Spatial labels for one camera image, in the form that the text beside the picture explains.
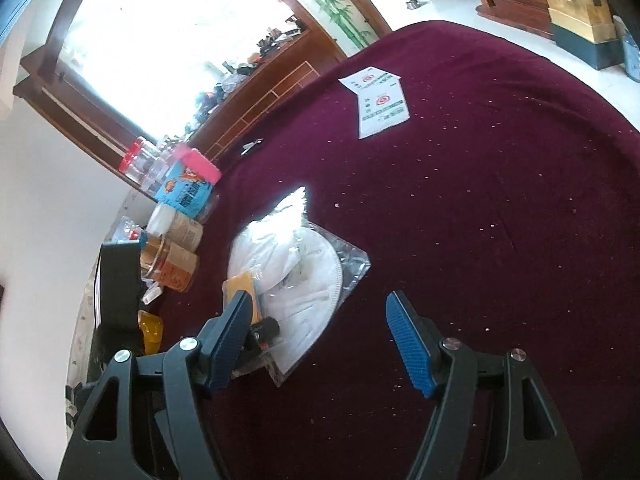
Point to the yellow plastic packet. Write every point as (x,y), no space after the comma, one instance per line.
(150,330)

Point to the black box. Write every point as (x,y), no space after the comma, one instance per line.
(119,285)

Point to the gold pillar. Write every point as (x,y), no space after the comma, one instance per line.
(575,5)

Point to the wooden arched frame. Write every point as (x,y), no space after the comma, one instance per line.
(75,80)

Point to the white paper packet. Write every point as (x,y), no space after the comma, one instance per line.
(372,79)
(384,112)

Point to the blue jar with pink lid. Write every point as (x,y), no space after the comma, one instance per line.
(187,185)

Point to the wooden sideboard cabinet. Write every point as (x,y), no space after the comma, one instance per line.
(260,90)

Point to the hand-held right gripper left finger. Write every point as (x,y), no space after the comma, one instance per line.
(227,345)

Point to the orange label jar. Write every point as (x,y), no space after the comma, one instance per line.
(172,265)

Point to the bamboo painting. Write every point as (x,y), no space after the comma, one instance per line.
(330,5)

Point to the white lid jar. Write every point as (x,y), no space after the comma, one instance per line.
(175,225)

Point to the clear jar with red lid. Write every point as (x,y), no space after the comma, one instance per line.
(137,160)

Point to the clear bag of white masks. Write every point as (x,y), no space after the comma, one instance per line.
(300,275)

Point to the small black metal object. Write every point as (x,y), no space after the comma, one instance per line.
(251,145)

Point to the blue white bag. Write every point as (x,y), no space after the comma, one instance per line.
(629,50)

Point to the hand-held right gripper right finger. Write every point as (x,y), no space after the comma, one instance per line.
(407,340)

